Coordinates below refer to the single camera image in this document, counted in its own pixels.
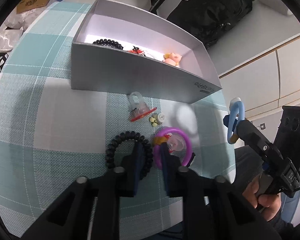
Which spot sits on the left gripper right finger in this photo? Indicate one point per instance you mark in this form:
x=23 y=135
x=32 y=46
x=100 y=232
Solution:
x=177 y=178

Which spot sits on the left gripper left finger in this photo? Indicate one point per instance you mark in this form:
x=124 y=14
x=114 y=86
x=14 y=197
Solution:
x=132 y=164

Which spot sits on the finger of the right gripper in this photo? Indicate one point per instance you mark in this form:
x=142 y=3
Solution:
x=248 y=133

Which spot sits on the small yellow white charm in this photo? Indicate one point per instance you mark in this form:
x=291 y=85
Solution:
x=157 y=119

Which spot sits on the clear red charm keychain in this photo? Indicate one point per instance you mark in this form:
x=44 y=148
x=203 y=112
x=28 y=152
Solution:
x=139 y=107

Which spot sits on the pink pig figurine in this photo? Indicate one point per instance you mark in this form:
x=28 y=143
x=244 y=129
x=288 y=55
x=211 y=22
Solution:
x=172 y=59

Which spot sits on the person's right hand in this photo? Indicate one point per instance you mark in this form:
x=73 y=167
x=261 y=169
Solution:
x=271 y=203

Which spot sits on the teal plaid tablecloth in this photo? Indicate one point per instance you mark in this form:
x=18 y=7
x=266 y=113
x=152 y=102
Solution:
x=51 y=134

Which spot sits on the black backpack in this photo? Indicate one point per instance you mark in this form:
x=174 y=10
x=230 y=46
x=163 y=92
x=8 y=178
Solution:
x=209 y=20

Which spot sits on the silver phone box lid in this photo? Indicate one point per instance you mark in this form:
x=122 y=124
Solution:
x=119 y=48

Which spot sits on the grey plastic parcel bag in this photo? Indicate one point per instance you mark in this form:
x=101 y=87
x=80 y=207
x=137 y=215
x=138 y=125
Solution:
x=11 y=30

